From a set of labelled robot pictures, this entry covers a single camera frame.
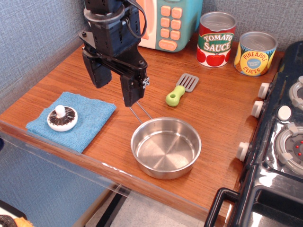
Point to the orange furry object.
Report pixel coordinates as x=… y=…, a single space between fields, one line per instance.
x=8 y=221

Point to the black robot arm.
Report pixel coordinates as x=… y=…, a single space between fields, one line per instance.
x=112 y=46

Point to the white stove knob upper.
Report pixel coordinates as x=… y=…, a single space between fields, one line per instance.
x=263 y=90

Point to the white stove knob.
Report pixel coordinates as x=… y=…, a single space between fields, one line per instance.
x=256 y=109
x=263 y=90
x=242 y=150

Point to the clear acrylic table guard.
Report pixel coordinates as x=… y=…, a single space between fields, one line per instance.
x=53 y=186

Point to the toy microwave teal and peach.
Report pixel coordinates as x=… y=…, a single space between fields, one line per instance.
x=170 y=23

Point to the white stove knob lower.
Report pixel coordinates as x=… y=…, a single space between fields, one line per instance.
x=242 y=150

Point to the green handled grey toy spatula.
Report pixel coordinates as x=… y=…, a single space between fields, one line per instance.
x=186 y=83

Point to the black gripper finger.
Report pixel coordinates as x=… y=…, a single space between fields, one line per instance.
x=132 y=90
x=99 y=74

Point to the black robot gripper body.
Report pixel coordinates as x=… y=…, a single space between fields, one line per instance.
x=114 y=37

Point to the pineapple slices can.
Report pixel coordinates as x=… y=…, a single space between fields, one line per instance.
x=255 y=53

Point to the black toy stove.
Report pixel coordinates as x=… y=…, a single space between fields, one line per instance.
x=271 y=182

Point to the white toy mushroom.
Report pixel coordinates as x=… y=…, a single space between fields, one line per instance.
x=62 y=118

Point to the white stove knob middle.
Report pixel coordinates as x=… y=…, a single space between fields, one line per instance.
x=256 y=109

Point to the stainless steel pan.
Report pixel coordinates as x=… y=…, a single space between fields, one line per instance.
x=165 y=147

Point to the tomato sauce can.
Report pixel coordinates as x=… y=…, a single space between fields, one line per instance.
x=215 y=38

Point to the blue folded cloth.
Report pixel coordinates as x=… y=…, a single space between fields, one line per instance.
x=92 y=116

